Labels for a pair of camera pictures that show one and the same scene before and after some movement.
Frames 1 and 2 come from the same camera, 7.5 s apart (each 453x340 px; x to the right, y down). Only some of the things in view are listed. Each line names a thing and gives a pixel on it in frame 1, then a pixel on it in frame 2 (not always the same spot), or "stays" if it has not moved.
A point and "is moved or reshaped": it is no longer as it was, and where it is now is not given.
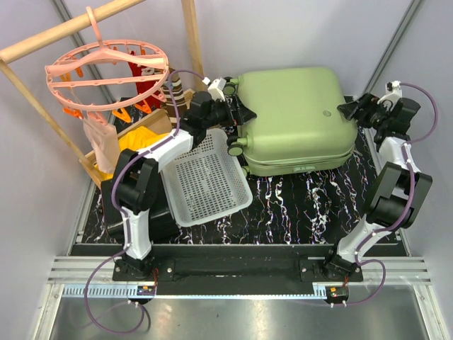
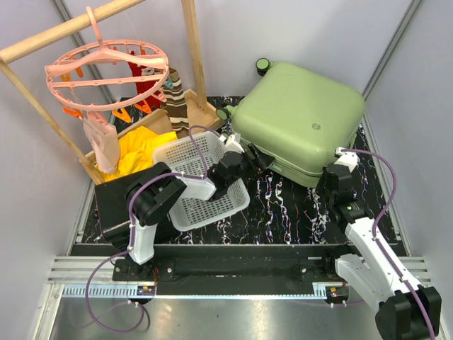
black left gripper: (241, 115) -> (262, 159)
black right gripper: (367, 103) -> (320, 183)
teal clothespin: (171, 86) stays
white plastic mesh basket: (207, 183) stays
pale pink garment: (104, 137) stays
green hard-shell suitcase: (299, 129) is moved or reshaped
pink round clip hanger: (106, 74) stays
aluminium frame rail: (92, 276) stays
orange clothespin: (122, 115) stays
